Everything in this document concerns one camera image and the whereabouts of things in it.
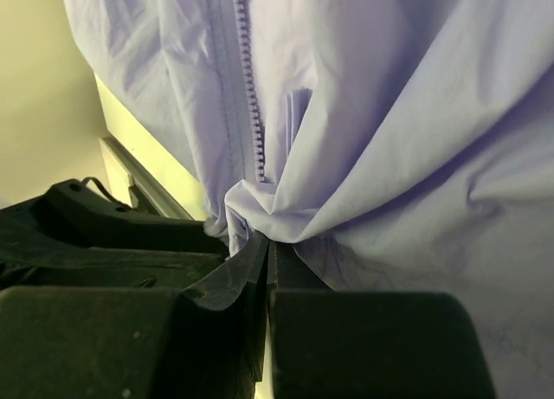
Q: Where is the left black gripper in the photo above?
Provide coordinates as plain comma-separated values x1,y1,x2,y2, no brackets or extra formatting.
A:
1,179,229,289

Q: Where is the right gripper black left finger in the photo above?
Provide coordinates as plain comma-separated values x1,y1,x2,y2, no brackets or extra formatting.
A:
1,235,267,398

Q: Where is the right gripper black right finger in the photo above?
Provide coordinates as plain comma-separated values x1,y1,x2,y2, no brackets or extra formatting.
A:
267,243,496,398

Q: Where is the lavender zip-up jacket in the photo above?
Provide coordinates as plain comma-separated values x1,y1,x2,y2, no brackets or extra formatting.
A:
64,0,553,398

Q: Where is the aluminium table frame rail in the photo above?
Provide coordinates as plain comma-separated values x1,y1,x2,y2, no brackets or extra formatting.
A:
100,137,193,220

